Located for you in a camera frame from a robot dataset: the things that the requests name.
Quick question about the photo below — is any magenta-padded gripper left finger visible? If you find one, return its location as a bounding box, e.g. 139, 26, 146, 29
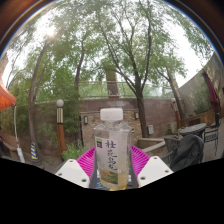
55, 147, 98, 189

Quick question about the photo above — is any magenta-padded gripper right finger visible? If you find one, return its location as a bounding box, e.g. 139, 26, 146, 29
128, 144, 174, 189

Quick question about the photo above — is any clear plastic drink bottle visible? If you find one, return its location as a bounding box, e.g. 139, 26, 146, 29
93, 107, 133, 191

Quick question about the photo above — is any green plant in blue pot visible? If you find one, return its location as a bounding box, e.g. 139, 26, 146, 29
61, 141, 88, 162

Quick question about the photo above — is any grey wicker patio chair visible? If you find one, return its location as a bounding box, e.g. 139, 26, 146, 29
163, 136, 181, 164

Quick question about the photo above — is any black backpack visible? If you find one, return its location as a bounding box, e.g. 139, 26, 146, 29
169, 133, 205, 173

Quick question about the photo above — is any blue yellow striped cone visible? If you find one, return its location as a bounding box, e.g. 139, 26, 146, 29
29, 142, 40, 163

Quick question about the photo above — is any dark-trunk tree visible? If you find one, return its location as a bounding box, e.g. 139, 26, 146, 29
96, 0, 188, 139

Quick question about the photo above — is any round dark patio table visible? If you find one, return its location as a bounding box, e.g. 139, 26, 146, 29
178, 122, 208, 138

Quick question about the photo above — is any leaning pale-trunk tree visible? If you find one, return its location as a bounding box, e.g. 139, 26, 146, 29
6, 13, 84, 164

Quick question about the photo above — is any black metal chair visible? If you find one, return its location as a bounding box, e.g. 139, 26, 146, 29
203, 126, 221, 154

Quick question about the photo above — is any orange canopy tent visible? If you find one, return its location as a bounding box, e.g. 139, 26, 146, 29
0, 71, 26, 164

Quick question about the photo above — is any wooden lamp post, globe light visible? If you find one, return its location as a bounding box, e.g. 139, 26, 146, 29
55, 98, 67, 156

